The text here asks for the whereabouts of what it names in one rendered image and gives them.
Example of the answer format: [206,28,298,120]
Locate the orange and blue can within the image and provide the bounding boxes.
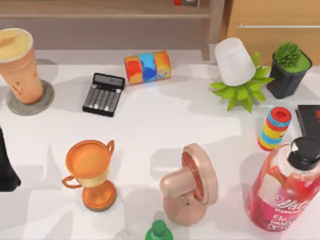
[124,50,172,86]

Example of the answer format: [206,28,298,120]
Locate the black calculator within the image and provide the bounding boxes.
[82,72,126,118]

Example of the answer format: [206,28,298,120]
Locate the rose gold desk fan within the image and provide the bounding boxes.
[159,142,219,227]

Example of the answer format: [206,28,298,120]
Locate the orange trophy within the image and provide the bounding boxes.
[61,139,118,213]

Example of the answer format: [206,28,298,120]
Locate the white pot with green plant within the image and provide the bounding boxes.
[208,37,276,114]

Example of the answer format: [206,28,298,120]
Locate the wooden open shelf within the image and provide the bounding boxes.
[0,0,226,61]

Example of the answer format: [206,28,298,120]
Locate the green bottle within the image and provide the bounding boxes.
[145,219,174,240]

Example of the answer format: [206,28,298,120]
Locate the stack of coloured rings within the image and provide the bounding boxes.
[257,106,293,152]

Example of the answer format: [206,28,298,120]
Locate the grey round coaster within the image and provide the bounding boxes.
[5,79,55,117]

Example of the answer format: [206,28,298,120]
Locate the black pot with green plant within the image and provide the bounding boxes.
[266,41,313,99]

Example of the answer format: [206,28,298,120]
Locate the pink bottle with black cap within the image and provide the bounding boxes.
[245,136,320,232]

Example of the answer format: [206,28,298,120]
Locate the wooden cupboard door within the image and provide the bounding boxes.
[225,0,320,68]

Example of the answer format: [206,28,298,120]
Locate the orange cup with cream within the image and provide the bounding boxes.
[0,28,45,105]

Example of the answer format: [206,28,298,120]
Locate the black book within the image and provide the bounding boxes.
[295,104,320,145]

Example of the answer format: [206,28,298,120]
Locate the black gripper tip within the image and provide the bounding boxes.
[0,126,22,193]

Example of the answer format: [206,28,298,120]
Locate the long metal handle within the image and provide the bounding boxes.
[237,22,320,29]

